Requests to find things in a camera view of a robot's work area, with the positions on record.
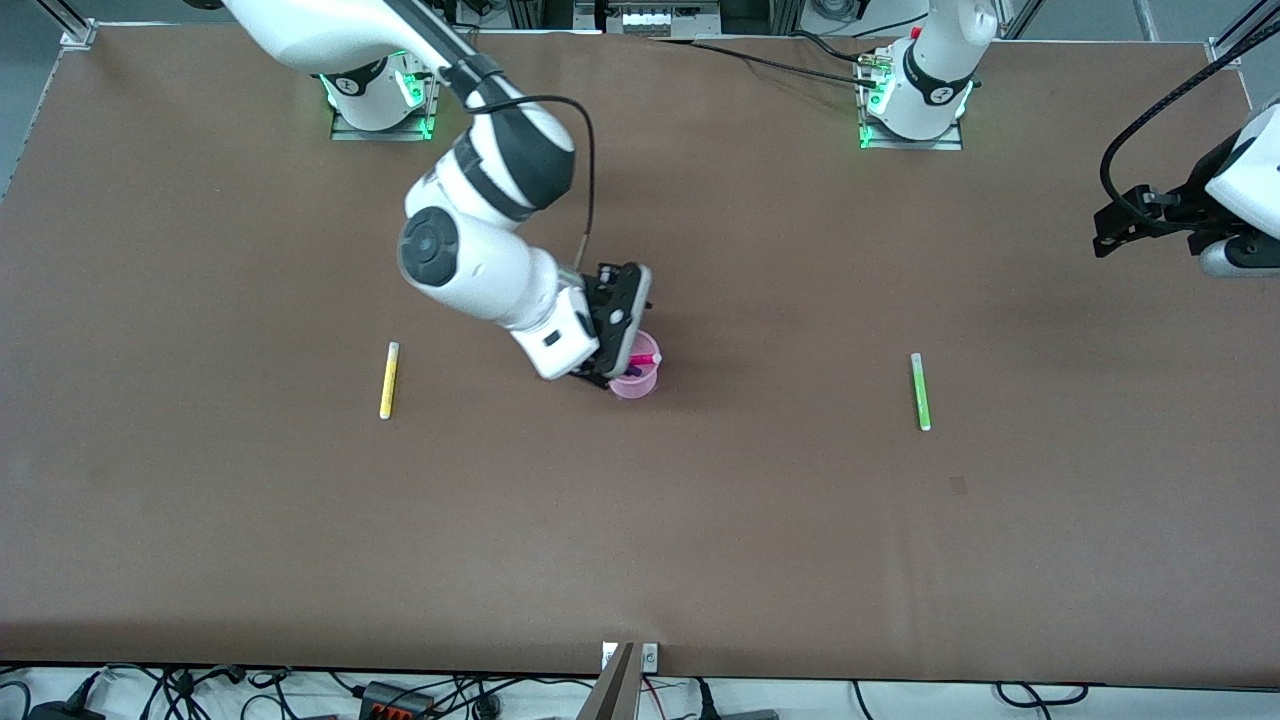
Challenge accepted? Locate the grey camera mount pole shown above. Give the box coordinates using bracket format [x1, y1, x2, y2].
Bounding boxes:
[578, 643, 641, 720]

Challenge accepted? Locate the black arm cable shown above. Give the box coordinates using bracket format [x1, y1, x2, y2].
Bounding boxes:
[462, 95, 597, 271]
[1099, 45, 1280, 216]

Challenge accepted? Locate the pink cup holder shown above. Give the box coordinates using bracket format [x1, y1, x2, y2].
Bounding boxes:
[608, 330, 662, 400]

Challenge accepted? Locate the grey electrical terminal block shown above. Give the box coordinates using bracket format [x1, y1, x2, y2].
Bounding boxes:
[600, 0, 723, 39]

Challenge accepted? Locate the long black table cable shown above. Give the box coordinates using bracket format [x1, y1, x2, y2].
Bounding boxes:
[648, 36, 881, 89]

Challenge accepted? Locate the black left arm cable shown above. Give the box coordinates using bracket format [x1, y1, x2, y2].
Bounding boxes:
[1099, 45, 1280, 216]

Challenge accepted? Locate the black orange power strip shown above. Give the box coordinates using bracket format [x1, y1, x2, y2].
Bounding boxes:
[358, 681, 438, 720]

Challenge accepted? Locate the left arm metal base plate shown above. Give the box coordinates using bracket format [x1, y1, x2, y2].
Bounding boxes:
[858, 60, 966, 152]

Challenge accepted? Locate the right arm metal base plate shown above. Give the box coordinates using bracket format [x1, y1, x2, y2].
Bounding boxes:
[330, 45, 441, 142]

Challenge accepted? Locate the white metal bracket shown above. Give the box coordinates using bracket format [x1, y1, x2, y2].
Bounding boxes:
[600, 642, 661, 673]

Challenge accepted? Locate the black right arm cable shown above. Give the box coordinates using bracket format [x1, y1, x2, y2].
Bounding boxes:
[462, 95, 597, 271]

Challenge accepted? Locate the short black table cable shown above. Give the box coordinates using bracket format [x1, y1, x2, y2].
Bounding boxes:
[788, 30, 869, 66]

